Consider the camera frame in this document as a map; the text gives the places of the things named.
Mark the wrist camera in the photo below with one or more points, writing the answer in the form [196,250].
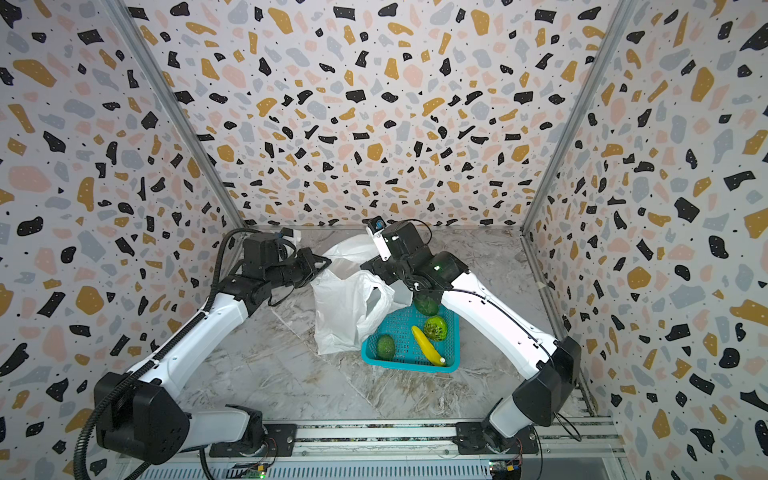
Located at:
[375,227]
[289,234]

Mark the aluminium corner post left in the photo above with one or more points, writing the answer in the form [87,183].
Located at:
[120,16]

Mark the green custard apple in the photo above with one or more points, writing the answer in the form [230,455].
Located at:
[435,328]

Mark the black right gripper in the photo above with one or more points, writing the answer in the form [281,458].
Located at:
[384,264]

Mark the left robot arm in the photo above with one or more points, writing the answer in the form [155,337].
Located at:
[137,413]

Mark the white plastic bag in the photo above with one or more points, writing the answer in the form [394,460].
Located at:
[350,302]

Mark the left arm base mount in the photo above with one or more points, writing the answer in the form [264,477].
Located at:
[265,442]

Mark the green lime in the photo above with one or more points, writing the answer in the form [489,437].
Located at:
[426,305]

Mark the aluminium corner post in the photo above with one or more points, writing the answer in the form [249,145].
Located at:
[616,26]
[120,16]

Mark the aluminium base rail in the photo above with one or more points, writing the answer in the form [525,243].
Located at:
[579,448]

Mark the aluminium corner post right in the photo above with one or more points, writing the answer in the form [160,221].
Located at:
[616,26]

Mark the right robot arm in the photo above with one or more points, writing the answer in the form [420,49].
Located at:
[548,365]

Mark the teal plastic basket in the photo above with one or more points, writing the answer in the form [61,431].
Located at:
[408,356]

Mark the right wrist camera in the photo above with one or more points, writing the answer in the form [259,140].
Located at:
[375,227]

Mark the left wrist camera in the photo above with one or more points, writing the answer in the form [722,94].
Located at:
[289,234]

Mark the green avocado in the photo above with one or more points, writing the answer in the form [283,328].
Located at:
[385,348]

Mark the yellow banana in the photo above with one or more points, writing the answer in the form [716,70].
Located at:
[426,347]

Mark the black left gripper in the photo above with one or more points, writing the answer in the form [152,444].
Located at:
[306,258]

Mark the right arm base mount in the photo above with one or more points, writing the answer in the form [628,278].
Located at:
[479,437]

